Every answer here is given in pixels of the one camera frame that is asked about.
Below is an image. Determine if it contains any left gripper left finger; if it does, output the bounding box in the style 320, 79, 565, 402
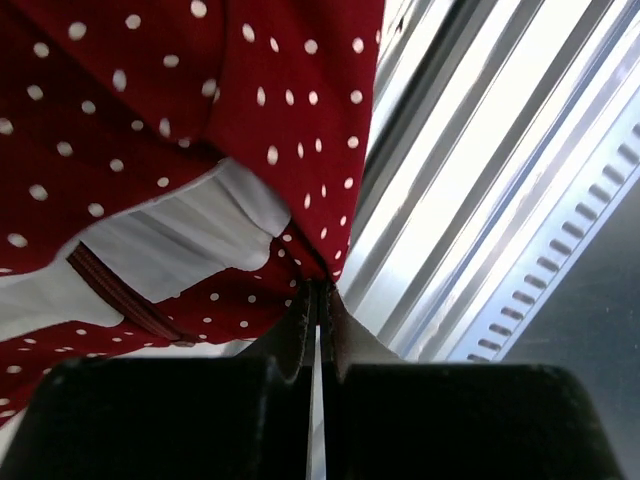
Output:
1, 283, 317, 479

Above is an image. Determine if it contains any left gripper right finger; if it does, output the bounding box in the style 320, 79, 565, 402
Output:
319, 284, 623, 479

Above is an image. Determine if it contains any red polka dot skirt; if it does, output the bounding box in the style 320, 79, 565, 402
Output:
1, 1, 384, 423

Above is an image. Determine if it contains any perforated cable duct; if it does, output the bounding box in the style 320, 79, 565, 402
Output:
448, 96, 639, 363

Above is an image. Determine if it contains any aluminium mounting rail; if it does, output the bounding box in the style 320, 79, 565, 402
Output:
339, 1, 639, 362

